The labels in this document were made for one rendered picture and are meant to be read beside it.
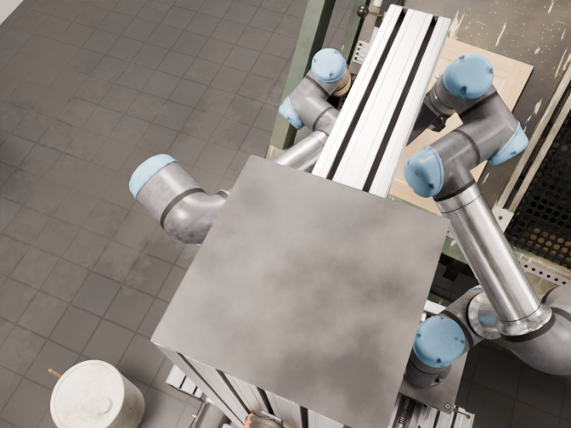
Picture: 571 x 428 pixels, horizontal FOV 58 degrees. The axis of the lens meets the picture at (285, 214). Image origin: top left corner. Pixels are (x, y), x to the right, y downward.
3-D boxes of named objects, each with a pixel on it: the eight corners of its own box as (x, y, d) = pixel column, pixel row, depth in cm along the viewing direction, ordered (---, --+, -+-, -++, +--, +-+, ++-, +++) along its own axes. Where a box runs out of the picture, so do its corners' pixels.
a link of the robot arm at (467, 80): (467, 108, 86) (439, 65, 86) (450, 121, 97) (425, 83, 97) (508, 82, 86) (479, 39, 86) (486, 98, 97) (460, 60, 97)
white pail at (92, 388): (69, 427, 241) (19, 413, 200) (104, 366, 254) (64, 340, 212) (127, 456, 234) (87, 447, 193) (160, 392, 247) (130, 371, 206)
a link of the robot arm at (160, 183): (237, 282, 151) (153, 225, 101) (206, 248, 157) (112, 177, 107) (266, 253, 152) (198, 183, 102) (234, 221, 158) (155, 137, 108)
